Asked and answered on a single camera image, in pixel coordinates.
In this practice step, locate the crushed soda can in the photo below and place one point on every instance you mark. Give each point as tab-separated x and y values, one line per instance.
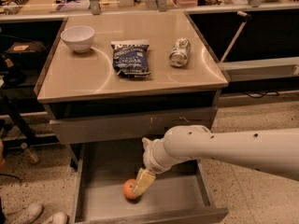
179	55

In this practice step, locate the white sneaker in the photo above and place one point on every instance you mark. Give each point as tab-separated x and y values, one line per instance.
28	215
57	218

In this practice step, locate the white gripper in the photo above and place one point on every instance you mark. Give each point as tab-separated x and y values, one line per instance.
150	158

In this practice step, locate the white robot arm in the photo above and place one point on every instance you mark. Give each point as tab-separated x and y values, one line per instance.
275	152

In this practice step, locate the black bag on shelf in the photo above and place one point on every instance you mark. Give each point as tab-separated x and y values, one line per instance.
29	55

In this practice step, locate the grey drawer cabinet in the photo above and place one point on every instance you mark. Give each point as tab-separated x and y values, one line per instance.
86	85

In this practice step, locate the plastic water bottle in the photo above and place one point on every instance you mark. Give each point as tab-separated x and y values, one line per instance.
30	154

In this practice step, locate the open middle drawer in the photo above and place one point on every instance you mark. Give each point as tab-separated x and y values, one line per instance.
178	196

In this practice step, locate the white sneaker right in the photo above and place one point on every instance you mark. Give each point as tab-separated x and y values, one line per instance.
57	218

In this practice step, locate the white sneaker left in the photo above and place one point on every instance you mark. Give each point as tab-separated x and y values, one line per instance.
28	215

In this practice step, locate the white bowl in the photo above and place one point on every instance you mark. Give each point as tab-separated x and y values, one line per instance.
78	38

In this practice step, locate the orange fruit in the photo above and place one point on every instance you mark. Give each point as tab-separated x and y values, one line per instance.
128	189

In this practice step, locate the blue chip bag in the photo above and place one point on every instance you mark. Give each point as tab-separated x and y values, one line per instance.
130	57

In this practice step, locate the closed top drawer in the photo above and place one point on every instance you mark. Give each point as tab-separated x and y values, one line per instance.
126	126

